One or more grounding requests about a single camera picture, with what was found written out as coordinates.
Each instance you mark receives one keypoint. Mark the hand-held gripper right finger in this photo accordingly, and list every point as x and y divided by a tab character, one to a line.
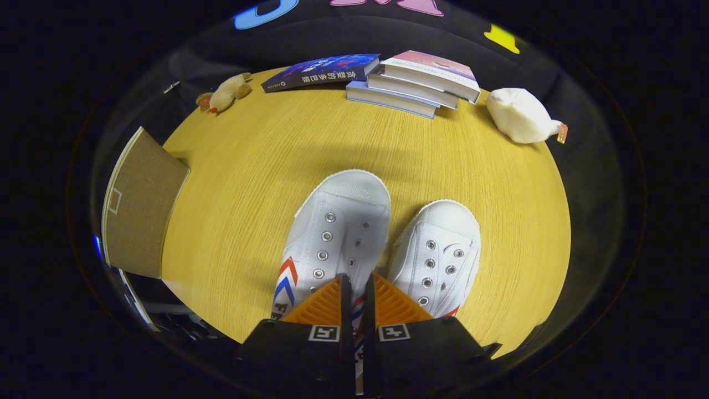
426	354

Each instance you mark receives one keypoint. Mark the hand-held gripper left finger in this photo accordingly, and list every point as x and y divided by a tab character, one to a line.
299	354

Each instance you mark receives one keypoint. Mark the white canvas shoe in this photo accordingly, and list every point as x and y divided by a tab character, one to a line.
443	249
343	216

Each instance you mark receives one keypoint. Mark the light blue cover book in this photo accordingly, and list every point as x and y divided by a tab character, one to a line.
388	102

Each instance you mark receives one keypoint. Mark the white plush toy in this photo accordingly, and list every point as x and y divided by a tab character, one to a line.
518	113

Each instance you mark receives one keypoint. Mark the white cover book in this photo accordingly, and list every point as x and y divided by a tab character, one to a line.
410	93

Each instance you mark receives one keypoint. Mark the tan plush toy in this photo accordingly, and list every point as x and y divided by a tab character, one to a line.
227	91

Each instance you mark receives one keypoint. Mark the dark blue book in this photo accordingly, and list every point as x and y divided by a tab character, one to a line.
321	71

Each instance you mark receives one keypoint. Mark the pink cover book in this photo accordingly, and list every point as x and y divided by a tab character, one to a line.
432	69

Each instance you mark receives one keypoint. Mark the silver clip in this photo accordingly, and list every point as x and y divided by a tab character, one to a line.
171	87

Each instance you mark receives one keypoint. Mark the black backdrop cloth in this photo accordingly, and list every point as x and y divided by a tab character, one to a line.
332	33

